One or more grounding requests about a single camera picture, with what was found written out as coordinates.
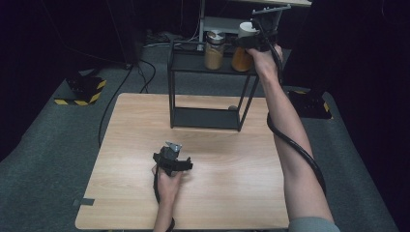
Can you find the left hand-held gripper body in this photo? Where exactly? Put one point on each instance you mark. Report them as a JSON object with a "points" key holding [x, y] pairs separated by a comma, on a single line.
{"points": [[170, 161]]}

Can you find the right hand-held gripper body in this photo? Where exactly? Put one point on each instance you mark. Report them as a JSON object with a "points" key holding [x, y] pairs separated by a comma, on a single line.
{"points": [[269, 25]]}

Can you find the amber jar with white lid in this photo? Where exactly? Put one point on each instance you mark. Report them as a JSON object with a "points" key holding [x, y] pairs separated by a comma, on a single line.
{"points": [[241, 59]]}

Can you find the glass jar with metal lid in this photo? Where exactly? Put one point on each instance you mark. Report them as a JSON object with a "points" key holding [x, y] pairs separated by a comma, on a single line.
{"points": [[214, 51]]}

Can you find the black metal shelf rack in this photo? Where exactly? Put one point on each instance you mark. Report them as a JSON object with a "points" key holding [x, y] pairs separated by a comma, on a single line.
{"points": [[206, 117]]}

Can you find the person's left hand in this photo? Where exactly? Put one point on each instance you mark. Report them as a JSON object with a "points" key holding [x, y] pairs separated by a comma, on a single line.
{"points": [[169, 187]]}

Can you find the person's right hand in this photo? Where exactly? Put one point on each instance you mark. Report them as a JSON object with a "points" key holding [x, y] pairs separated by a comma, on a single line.
{"points": [[264, 63]]}

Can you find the small grey round knob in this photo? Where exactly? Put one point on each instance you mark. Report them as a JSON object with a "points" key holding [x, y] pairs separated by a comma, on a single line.
{"points": [[232, 108]]}

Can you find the grey tape strip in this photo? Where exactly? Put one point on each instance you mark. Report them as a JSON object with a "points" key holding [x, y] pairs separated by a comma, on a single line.
{"points": [[84, 202]]}

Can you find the black stand base striped edge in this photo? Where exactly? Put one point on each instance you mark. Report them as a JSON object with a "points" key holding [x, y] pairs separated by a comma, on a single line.
{"points": [[84, 90], [312, 104]]}

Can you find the grey sleeve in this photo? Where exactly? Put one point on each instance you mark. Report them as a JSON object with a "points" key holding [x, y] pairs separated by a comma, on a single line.
{"points": [[312, 225]]}

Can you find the white metal desk frame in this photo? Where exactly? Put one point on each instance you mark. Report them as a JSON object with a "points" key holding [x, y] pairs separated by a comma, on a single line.
{"points": [[222, 24]]}

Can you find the black stand post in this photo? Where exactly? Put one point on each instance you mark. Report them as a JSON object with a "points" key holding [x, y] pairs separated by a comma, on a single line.
{"points": [[127, 32]]}

